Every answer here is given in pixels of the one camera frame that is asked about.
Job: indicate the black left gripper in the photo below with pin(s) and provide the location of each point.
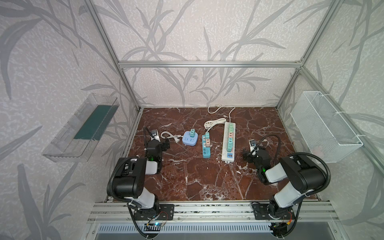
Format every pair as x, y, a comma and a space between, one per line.
151, 144

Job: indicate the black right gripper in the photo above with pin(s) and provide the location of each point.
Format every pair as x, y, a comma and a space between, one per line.
252, 154

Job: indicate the long white power strip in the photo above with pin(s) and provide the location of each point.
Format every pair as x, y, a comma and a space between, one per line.
228, 157

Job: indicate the light blue square socket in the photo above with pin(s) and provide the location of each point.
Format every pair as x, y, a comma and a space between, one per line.
188, 141

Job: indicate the teal charger plug front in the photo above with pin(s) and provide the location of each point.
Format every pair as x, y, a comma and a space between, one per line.
192, 133

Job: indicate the teal power strip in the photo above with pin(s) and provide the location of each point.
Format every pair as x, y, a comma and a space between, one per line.
205, 150

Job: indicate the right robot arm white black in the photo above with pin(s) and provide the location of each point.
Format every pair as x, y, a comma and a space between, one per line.
307, 174

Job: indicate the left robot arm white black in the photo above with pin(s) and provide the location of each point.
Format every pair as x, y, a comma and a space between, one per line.
127, 182

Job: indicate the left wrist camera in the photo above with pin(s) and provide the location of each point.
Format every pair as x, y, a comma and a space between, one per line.
155, 135

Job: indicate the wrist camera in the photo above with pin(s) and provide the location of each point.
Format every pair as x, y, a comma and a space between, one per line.
253, 143
155, 135

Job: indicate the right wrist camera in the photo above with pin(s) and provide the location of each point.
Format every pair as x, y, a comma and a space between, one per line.
253, 143

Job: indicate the coiled white cable teal strip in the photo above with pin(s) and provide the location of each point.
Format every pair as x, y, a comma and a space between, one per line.
211, 123

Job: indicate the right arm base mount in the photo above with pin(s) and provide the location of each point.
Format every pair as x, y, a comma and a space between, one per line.
271, 211

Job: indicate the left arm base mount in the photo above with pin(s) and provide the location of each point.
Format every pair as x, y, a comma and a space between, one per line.
162, 212

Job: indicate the clear plastic wall tray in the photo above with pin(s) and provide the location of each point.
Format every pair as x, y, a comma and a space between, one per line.
79, 137

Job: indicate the white wire mesh basket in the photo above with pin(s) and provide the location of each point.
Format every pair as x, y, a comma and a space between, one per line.
323, 128

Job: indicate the aluminium frame rail front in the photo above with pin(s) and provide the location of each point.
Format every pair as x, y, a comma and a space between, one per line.
215, 212

